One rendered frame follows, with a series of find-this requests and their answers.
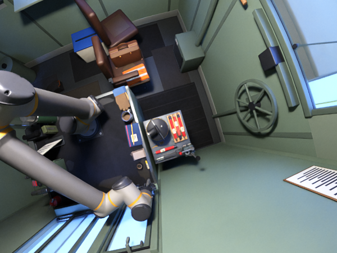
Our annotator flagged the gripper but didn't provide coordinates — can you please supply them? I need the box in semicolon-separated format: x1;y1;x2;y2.
136;181;158;198

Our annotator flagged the vent glass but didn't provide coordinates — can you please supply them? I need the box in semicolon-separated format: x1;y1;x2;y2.
105;202;154;253

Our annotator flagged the grey vent latch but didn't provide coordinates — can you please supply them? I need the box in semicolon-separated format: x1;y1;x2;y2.
124;236;145;250

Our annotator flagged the main window sash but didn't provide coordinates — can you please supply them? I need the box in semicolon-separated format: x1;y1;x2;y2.
12;206;112;253

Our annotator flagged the cab front window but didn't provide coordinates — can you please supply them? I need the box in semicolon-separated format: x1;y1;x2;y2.
259;0;337;119

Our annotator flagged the small grey box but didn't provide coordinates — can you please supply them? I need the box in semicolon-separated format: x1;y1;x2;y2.
130;147;145;161

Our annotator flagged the grey control console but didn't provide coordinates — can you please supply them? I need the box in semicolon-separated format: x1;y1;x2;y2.
142;110;196;165

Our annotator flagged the red flare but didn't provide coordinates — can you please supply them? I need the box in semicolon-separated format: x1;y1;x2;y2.
177;112;186;138
172;113;181;139
168;114;175;141
154;145;177;155

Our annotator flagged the orange flare tray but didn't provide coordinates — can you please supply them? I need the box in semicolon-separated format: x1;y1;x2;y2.
166;111;189;143

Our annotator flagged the blue logbook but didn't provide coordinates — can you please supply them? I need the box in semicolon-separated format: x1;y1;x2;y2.
124;122;143;148

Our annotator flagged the dark brake lever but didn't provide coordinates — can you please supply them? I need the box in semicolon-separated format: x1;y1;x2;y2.
179;143;201;162

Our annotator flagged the black round controller knob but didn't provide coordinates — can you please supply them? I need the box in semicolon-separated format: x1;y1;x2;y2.
145;118;170;142

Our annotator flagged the grey mug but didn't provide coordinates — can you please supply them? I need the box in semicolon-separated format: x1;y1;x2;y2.
120;110;134;124

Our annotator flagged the brown glove blue cuff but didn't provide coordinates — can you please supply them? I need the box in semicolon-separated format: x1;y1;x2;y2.
112;86;131;112

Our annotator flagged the white paper sheet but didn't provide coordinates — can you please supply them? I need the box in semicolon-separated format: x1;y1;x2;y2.
36;138;64;156

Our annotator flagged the green tin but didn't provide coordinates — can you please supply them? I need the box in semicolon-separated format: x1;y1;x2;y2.
40;124;60;135

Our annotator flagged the orange reflective vest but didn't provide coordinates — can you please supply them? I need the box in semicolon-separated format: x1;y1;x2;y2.
121;62;151;87

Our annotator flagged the dark green cylinder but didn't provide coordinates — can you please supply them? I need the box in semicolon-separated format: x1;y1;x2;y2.
36;115;59;124

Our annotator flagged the brown cab seat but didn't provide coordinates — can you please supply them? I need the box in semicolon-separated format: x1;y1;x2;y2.
74;0;139;48
90;35;151;88

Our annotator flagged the brown leather briefcase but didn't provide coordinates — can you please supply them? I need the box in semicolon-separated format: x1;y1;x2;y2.
108;39;143;68

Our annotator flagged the green metal cabinet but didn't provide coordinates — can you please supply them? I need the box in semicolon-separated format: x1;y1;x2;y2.
173;30;206;74

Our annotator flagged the green handwheel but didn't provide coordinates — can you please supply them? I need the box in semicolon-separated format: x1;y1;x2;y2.
234;78;279;137

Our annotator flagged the blue and white box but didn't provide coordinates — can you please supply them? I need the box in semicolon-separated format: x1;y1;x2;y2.
70;26;107;64

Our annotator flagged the clipboard with printed sheet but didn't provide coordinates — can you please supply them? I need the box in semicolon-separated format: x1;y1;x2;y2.
283;165;337;203

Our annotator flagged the dark square base plate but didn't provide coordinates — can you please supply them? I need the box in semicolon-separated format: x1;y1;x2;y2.
76;119;104;144

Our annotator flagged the dark blue bracket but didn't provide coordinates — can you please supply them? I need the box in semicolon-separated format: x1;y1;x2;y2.
258;46;285;72

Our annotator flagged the green window sill rail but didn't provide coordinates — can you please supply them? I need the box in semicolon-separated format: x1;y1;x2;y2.
252;8;300;109

